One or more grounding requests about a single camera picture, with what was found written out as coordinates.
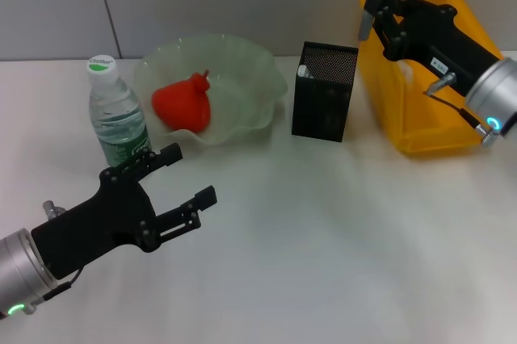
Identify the white paper ball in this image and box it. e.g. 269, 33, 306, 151
400, 61, 417, 89

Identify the black mesh pen holder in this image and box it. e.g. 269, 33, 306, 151
291, 40, 359, 144

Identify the red-orange toy orange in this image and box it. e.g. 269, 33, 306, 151
150, 69, 212, 134

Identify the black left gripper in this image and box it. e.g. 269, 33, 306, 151
31, 142, 220, 281

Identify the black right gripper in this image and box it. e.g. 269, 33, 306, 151
362, 0, 506, 98

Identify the clear green-label water bottle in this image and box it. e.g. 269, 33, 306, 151
86, 54, 153, 168

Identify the left arm cable with plug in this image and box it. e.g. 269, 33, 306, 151
23, 199, 86, 315

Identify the yellow plastic bin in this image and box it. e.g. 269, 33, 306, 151
359, 0, 506, 156

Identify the pale green glass fruit plate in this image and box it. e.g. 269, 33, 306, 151
132, 33, 289, 157

